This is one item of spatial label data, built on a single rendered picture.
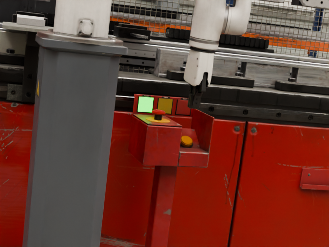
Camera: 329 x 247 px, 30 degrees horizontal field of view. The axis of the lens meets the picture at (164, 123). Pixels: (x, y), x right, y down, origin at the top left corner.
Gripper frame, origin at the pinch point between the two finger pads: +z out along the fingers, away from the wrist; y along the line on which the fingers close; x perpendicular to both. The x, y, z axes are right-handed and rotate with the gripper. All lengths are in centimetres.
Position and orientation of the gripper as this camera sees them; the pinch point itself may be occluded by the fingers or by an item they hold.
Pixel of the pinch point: (194, 101)
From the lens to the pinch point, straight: 179.1
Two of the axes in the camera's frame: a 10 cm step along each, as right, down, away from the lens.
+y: 3.1, 2.8, -9.1
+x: 9.4, 0.6, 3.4
